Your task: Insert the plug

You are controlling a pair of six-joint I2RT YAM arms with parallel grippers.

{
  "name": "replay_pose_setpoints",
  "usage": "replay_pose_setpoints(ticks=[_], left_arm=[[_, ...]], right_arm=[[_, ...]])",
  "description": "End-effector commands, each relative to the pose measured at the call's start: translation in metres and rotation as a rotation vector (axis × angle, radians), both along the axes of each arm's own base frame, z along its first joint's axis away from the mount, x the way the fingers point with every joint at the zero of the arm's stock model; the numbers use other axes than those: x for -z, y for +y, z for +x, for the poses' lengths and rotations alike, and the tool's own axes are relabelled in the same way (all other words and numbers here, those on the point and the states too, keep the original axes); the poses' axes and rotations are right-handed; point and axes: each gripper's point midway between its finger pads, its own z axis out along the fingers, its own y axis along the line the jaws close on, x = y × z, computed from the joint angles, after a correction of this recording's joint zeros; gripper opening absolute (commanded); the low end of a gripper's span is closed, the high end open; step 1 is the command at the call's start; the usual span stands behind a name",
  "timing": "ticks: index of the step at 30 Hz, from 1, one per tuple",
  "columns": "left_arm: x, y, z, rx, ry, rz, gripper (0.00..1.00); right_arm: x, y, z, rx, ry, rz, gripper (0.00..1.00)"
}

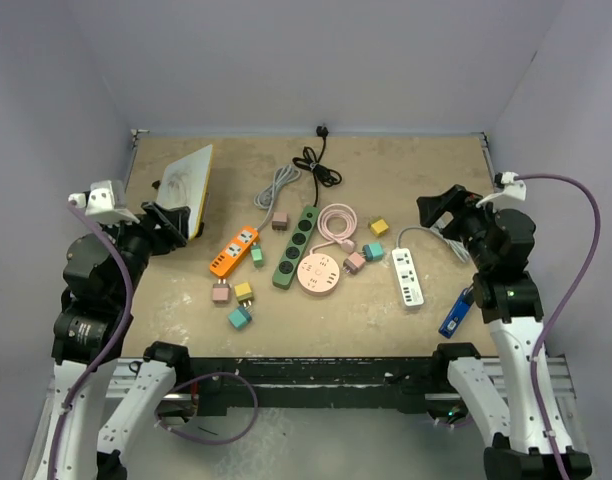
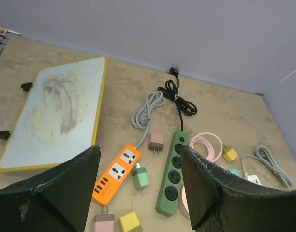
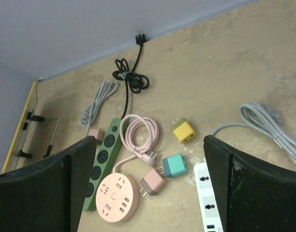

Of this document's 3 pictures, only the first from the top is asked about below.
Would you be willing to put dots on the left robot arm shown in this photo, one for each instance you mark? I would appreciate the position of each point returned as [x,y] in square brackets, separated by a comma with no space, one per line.
[103,270]

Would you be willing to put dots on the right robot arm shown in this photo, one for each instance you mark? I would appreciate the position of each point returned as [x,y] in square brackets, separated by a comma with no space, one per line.
[522,427]

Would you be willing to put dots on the black base frame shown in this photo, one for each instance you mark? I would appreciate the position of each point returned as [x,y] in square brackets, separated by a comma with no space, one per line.
[408,385]

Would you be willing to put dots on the teal charger front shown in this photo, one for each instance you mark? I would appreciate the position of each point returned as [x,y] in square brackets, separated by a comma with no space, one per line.
[240,317]

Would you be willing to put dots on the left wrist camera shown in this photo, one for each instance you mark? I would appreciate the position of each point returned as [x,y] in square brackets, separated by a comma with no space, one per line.
[104,203]

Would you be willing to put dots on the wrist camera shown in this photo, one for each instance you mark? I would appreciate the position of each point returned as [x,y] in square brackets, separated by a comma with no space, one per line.
[104,203]
[509,191]

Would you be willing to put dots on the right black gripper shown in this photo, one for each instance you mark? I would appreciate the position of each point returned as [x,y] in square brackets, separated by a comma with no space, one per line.
[459,201]

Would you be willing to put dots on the white yellow drawing board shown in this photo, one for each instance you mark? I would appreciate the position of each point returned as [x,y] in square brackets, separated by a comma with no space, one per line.
[184,184]

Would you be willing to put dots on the yellow usb charger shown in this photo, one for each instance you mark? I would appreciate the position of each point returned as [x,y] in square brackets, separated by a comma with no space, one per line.
[378,226]

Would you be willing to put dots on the white power strip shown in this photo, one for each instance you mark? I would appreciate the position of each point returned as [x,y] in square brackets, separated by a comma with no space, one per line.
[407,280]

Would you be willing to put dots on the blue box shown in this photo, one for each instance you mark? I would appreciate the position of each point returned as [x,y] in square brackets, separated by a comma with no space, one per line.
[457,313]

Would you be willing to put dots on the green power strip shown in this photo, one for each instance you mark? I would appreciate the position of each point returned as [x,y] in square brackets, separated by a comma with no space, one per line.
[287,267]

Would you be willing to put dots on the yellow charger front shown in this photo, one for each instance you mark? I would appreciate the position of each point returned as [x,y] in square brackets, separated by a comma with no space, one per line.
[244,293]

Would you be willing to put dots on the pink charger near round strip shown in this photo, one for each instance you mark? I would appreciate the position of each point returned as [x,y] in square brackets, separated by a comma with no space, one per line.
[354,263]

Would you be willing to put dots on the orange power strip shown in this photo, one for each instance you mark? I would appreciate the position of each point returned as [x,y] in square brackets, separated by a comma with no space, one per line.
[229,258]

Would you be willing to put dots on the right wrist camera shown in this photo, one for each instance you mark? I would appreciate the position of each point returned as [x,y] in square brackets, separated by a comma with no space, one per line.
[509,191]

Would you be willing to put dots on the pink charger front left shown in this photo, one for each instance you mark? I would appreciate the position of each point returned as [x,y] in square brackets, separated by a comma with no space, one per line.
[221,293]

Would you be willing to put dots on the pink round power strip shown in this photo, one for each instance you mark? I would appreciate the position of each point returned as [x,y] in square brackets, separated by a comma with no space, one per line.
[318,274]

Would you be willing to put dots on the teal usb charger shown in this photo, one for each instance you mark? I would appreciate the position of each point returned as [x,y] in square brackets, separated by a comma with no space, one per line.
[373,252]

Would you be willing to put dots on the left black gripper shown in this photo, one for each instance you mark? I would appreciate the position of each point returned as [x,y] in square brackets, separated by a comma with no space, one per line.
[166,227]

